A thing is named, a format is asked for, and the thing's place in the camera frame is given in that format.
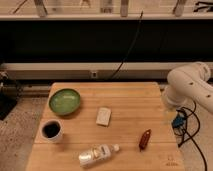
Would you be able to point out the white sponge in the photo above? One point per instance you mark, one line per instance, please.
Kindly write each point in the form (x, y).
(103, 116)

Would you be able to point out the blue connector box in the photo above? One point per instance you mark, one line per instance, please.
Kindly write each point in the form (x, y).
(178, 121)

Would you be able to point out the dark equipment at left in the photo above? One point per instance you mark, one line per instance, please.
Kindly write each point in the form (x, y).
(7, 103)

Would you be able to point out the clear plastic bottle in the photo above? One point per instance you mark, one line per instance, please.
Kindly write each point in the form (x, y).
(97, 154)

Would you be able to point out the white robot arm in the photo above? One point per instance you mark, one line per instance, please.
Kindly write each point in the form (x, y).
(187, 82)

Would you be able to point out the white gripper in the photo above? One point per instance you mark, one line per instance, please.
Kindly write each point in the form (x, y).
(169, 96)

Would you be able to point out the white wall outlet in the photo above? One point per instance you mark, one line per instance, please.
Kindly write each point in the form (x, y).
(94, 74)

